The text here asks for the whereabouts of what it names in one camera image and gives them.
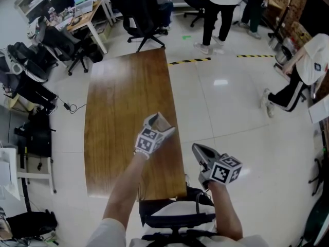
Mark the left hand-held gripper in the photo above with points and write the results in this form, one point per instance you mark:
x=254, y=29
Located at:
x=147, y=141

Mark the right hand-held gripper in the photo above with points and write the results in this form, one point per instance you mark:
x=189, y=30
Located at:
x=223, y=170

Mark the person's right forearm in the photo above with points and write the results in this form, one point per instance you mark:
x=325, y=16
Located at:
x=226, y=210

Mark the person's left forearm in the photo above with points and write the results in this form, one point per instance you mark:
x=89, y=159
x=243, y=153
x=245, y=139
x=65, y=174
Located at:
x=123, y=189

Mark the person's black trousers leg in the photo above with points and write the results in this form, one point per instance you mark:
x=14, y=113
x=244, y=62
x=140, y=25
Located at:
x=198, y=192

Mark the brown wooden table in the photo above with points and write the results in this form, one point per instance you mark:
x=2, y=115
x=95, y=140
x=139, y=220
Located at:
x=115, y=138

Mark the person's white shirt torso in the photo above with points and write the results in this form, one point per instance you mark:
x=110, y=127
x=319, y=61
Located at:
x=185, y=210

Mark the black chest harness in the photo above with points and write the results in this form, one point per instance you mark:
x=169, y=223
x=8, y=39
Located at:
x=177, y=220

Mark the yellow black floor tape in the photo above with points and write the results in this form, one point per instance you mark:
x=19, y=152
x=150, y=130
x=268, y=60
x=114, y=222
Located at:
x=254, y=55
x=189, y=61

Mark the green floor tape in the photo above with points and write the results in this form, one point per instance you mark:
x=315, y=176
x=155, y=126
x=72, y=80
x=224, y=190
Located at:
x=186, y=37

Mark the black trash bin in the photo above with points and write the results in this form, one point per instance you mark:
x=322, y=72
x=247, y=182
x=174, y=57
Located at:
x=95, y=54

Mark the black office chair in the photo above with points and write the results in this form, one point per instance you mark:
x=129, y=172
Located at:
x=61, y=45
x=192, y=1
x=136, y=14

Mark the black bag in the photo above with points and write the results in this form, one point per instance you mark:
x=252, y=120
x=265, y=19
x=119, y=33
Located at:
x=38, y=138

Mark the white board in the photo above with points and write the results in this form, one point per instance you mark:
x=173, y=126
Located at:
x=320, y=112

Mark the silver metal pot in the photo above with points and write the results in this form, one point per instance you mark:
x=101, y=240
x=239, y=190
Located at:
x=274, y=44
x=284, y=55

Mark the wooden desk with white legs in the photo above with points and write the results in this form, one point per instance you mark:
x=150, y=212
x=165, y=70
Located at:
x=84, y=19

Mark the round wooden stool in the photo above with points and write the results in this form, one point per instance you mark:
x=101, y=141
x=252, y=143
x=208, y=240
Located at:
x=15, y=104

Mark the black monitor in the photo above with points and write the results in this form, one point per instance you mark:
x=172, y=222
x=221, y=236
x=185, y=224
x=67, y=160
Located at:
x=61, y=4

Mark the grey white jacket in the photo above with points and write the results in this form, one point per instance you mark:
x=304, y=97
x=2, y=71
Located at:
x=36, y=28

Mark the white paper bag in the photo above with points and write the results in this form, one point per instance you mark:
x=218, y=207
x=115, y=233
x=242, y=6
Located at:
x=5, y=174

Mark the dark coat rack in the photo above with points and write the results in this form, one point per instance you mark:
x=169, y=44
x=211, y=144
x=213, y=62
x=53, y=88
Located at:
x=285, y=9

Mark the black television screen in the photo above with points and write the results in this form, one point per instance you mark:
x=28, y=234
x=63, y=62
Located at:
x=316, y=11

